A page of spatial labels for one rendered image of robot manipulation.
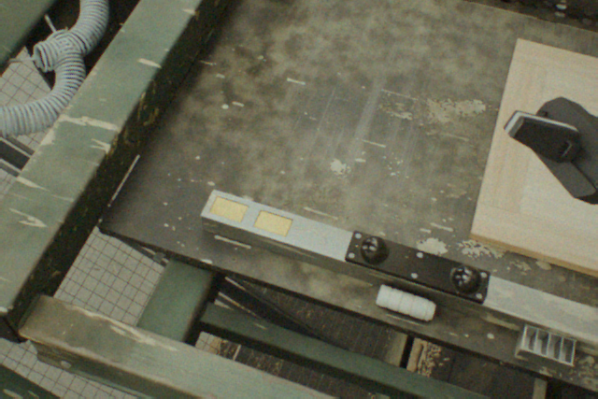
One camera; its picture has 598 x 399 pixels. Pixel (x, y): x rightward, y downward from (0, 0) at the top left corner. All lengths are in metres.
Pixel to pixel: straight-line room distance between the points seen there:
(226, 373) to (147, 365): 0.10
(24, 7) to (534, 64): 1.08
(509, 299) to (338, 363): 0.26
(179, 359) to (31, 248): 0.25
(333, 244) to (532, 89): 0.48
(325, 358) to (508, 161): 0.43
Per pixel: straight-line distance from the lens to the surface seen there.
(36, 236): 1.03
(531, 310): 1.06
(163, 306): 1.09
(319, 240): 1.05
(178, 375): 0.96
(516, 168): 1.21
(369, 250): 0.92
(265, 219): 1.07
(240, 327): 1.09
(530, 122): 0.64
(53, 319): 1.02
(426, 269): 1.04
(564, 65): 1.39
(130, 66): 1.19
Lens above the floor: 1.94
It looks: 17 degrees down
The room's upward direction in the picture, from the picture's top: 55 degrees counter-clockwise
